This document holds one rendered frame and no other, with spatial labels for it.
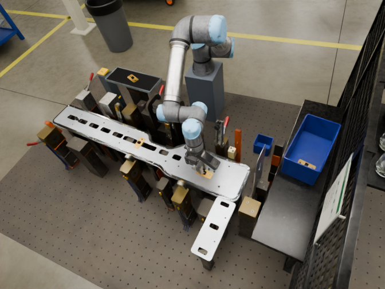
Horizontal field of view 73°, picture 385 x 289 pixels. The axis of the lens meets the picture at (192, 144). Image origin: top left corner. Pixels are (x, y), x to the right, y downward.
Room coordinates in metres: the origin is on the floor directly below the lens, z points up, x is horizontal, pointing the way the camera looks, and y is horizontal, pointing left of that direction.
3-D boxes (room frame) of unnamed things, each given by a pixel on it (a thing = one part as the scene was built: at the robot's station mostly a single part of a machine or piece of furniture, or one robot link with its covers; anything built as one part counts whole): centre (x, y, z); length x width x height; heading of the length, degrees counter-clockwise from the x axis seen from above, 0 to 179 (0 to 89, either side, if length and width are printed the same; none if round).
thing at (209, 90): (1.42, -0.19, 0.90); 0.20 x 0.20 x 0.40; 56
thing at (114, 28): (3.91, 0.75, 0.36); 0.50 x 0.50 x 0.73
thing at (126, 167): (0.82, 0.38, 0.87); 0.12 x 0.07 x 0.35; 142
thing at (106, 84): (1.57, 0.48, 0.92); 0.08 x 0.08 x 0.44; 52
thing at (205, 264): (0.32, 0.06, 0.84); 0.05 x 0.05 x 0.29; 52
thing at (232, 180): (1.01, 0.33, 1.00); 1.38 x 0.22 x 0.02; 52
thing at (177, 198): (0.57, 0.12, 0.87); 0.12 x 0.07 x 0.35; 142
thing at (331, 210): (0.29, -0.43, 1.30); 0.23 x 0.02 x 0.31; 142
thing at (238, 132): (0.77, -0.23, 0.95); 0.03 x 0.01 x 0.50; 52
